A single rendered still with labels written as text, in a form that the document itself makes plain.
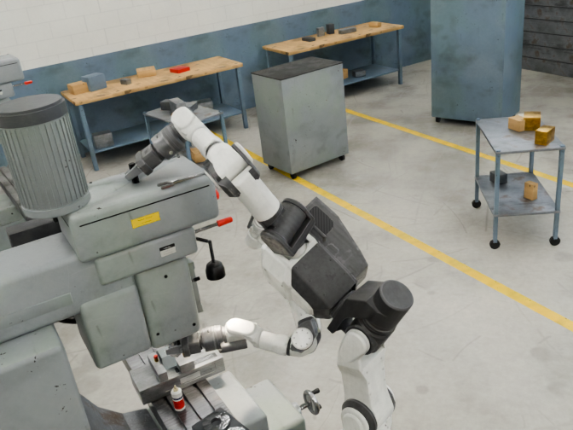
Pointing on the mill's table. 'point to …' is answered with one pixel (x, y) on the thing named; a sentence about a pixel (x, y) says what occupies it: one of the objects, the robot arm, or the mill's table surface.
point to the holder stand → (219, 421)
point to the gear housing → (146, 256)
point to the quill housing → (168, 302)
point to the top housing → (139, 209)
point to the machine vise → (206, 364)
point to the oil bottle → (177, 398)
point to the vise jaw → (185, 363)
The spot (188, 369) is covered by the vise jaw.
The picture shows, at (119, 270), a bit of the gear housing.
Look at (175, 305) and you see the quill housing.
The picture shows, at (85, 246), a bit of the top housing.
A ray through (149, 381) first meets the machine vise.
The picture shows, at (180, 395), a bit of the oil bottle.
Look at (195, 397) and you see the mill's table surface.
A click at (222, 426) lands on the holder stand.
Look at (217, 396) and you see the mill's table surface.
